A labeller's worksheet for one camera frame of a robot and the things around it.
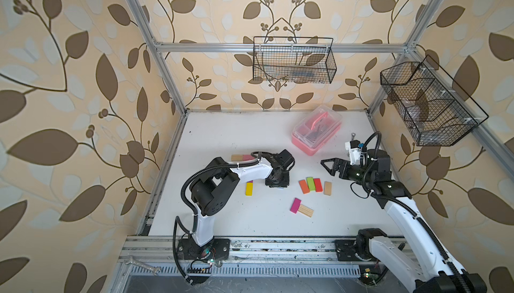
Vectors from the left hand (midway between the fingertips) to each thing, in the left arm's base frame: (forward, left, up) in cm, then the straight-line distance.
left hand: (283, 182), depth 90 cm
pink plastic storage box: (+27, -19, +5) cm, 33 cm away
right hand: (0, -17, +16) cm, 23 cm away
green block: (0, -13, -1) cm, 13 cm away
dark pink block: (-14, +13, +29) cm, 35 cm away
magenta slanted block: (-10, -5, -1) cm, 11 cm away
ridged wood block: (-12, -9, -1) cm, 15 cm away
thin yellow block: (-2, +16, -3) cm, 16 cm away
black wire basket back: (+49, -11, +33) cm, 60 cm away
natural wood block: (+13, +23, -1) cm, 26 cm away
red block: (-1, -16, -1) cm, 16 cm away
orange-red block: (-1, -10, -2) cm, 10 cm away
